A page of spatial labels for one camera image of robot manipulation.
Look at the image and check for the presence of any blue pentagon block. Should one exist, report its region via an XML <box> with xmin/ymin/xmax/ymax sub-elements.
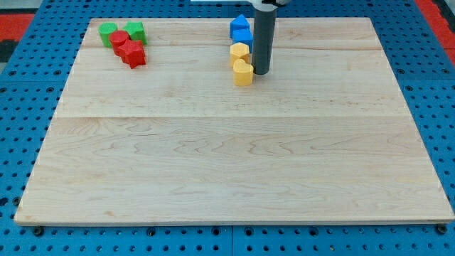
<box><xmin>230</xmin><ymin>14</ymin><xmax>250</xmax><ymax>38</ymax></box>

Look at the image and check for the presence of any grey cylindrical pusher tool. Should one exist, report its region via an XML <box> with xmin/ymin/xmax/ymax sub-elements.
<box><xmin>252</xmin><ymin>10</ymin><xmax>277</xmax><ymax>75</ymax></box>

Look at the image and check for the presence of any wooden board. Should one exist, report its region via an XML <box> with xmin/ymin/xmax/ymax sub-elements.
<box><xmin>14</xmin><ymin>18</ymin><xmax>454</xmax><ymax>227</ymax></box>

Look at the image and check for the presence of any red cylinder block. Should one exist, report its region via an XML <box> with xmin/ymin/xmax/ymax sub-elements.
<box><xmin>109</xmin><ymin>30</ymin><xmax>130</xmax><ymax>57</ymax></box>

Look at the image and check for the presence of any blue cube block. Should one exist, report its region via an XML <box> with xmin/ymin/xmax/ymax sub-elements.
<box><xmin>232</xmin><ymin>28</ymin><xmax>253</xmax><ymax>53</ymax></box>

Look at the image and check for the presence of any red star block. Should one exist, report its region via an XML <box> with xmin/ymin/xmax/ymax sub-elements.
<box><xmin>119</xmin><ymin>40</ymin><xmax>146</xmax><ymax>69</ymax></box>

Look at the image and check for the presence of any yellow heart block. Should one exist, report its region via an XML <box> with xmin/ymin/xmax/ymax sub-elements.
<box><xmin>232</xmin><ymin>59</ymin><xmax>254</xmax><ymax>86</ymax></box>

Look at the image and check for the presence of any yellow hexagon block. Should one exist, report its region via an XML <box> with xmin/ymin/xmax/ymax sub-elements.
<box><xmin>230</xmin><ymin>43</ymin><xmax>250</xmax><ymax>67</ymax></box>

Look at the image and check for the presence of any green star block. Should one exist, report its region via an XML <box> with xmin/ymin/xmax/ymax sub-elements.
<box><xmin>122</xmin><ymin>21</ymin><xmax>147</xmax><ymax>45</ymax></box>

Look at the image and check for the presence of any green cylinder block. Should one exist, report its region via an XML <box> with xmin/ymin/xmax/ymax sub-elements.
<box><xmin>98</xmin><ymin>22</ymin><xmax>118</xmax><ymax>48</ymax></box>

